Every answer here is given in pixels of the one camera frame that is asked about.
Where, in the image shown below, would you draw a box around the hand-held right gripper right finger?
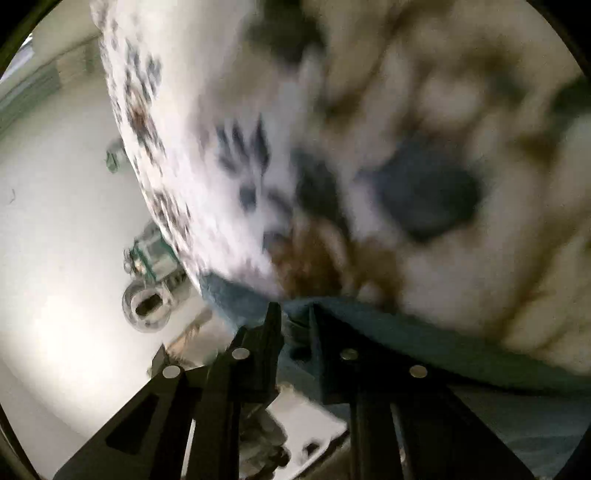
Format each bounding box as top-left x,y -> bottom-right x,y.
308,305 -> 535,480

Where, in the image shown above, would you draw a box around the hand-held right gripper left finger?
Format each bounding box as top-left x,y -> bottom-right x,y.
53,301 -> 284,480

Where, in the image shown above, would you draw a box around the blue pants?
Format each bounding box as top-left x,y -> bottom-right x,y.
201,271 -> 591,480

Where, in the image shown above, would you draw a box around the grey cloth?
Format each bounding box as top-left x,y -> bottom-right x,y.
238,406 -> 293,478

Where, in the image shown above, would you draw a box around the small green white object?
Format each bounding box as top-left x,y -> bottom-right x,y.
105,138 -> 133,174

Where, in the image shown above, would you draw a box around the floral printed blanket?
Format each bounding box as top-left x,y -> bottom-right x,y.
90,0 -> 591,372

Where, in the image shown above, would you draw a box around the grey furniture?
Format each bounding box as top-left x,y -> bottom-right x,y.
0,34 -> 101,136

